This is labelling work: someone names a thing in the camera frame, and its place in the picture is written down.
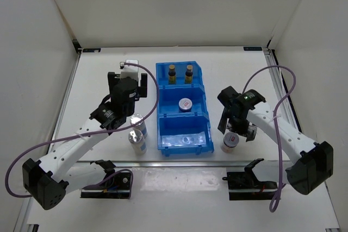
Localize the brown bottle yellow label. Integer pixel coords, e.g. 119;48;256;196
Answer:
168;64;176;85
184;65;193;84

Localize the red-label lid jar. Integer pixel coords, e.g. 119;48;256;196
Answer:
178;98;192;112
221;131;239;153

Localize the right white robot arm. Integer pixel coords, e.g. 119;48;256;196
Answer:
217;86;334;195

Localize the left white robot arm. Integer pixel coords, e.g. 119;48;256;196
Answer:
22;72;147;210

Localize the rear silver-lid white jar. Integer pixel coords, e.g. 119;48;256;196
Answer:
129;114;147;138

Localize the silver-lid white jar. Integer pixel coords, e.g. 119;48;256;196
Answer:
129;114;147;138
128;129;147;155

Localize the left blue corner label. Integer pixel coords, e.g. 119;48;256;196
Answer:
82;48;101;53

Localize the blue corner label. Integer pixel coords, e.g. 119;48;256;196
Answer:
243;46;263;52
82;48;101;53

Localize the blue three-compartment plastic bin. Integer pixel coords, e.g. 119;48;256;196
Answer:
156;61;214;156

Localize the front silver-lid white jar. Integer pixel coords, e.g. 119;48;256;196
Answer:
128;129;147;155

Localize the right blue corner label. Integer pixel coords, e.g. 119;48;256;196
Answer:
243;46;263;52

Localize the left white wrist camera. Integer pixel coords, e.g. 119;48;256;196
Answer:
120;59;139;81

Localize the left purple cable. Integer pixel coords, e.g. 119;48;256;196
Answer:
5;63;160;198

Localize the purple cable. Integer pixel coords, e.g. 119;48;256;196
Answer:
241;65;297;213
5;63;160;198

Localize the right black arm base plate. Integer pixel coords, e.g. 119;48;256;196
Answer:
222;172;278;200

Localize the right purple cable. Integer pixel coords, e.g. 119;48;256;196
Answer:
241;65;297;213

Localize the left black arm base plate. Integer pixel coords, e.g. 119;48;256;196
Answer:
80;169;133;199

